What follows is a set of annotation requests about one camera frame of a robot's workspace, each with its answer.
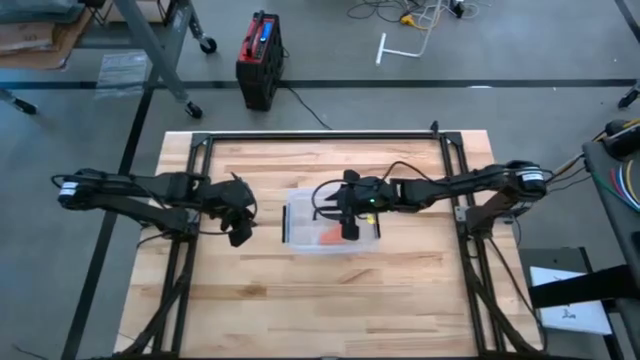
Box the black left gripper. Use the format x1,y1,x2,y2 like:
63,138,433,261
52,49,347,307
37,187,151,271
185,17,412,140
209,178,257,249

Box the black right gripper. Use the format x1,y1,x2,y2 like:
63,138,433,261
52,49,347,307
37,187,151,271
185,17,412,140
314,169,396,241

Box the orange elastic bandage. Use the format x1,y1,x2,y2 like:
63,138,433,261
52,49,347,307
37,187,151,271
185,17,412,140
319,227,346,246

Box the clear plastic storage bin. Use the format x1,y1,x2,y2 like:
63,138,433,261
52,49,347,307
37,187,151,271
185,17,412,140
281,187,383,256

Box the white T-shaped pipe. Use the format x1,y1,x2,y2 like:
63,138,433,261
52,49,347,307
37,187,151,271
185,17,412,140
374,0,445,67

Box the red black battery pack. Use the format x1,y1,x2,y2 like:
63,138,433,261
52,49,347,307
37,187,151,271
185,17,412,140
235,9,290,112

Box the flat clear plastic bag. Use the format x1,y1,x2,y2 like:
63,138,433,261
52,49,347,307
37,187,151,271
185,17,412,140
93,48,150,100

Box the grey metal table leg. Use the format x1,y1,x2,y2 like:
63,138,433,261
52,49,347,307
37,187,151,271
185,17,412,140
113,0,201,109

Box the dark grey stand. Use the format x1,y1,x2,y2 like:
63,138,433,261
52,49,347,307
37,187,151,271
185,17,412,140
518,245,596,281

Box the black caster leg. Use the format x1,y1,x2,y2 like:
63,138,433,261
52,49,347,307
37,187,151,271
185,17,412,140
0,87,40,117

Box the flattened cardboard box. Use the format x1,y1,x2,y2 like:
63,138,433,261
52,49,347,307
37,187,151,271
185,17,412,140
0,7,97,70

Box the white box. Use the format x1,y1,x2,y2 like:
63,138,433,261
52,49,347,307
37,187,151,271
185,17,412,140
529,266,614,336

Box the grey green bag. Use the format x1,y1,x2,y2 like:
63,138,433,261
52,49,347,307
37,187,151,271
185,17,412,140
0,0,89,24

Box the dark side table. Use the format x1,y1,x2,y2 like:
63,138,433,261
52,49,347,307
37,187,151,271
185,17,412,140
582,139,640,360

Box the black yellow device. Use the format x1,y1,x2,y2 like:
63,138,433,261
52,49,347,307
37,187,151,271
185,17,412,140
603,117,640,161

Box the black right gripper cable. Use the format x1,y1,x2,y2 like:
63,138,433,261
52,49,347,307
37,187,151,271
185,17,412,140
310,178,351,221

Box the black power cable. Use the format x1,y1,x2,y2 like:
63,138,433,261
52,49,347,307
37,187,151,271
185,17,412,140
279,82,334,131

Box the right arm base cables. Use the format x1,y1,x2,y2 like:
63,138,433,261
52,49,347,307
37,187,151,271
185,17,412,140
497,159,594,224

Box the yellow cable plug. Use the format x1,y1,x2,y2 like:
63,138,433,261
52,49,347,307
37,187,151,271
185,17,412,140
398,12,444,32

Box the floor cable tangle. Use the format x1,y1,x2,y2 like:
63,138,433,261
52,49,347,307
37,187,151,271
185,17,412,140
346,0,494,31

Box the black strap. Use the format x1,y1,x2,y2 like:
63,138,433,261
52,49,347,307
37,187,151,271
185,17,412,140
528,263,640,310

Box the coloured wire bundle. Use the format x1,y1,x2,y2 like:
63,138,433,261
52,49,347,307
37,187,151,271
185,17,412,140
593,158,640,214

